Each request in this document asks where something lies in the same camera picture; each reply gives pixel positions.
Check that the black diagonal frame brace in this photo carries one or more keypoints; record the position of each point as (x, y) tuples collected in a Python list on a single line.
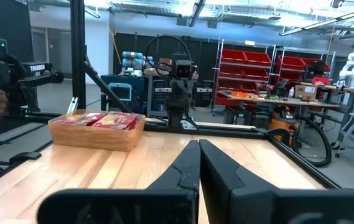
[(108, 87)]

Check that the brown cardboard box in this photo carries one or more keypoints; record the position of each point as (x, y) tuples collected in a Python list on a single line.
[(305, 92)]

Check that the shelf with red bins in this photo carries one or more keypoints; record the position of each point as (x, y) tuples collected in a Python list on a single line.
[(291, 65), (245, 68)]

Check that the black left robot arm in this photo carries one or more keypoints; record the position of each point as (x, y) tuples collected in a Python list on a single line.
[(178, 115)]

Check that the orange wooden basket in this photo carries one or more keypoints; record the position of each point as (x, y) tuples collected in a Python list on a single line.
[(95, 140)]

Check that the cluttered wooden workbench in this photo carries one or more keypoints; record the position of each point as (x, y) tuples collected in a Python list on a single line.
[(276, 101)]

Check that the orange shop vacuum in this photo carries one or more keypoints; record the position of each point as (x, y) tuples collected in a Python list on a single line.
[(282, 127)]

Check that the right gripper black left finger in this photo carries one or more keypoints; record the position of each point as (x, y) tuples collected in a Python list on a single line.
[(186, 174)]

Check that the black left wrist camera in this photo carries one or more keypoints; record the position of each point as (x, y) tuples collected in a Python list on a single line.
[(183, 69)]

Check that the black frame corner bracket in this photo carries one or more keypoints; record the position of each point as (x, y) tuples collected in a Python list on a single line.
[(25, 156), (273, 132)]

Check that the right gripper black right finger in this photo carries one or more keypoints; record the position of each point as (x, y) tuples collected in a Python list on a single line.
[(217, 180)]

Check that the blue teach pendant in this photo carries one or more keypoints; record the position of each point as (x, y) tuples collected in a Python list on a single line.
[(120, 91)]

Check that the black vertical frame post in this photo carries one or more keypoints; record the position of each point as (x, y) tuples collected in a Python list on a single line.
[(77, 56)]

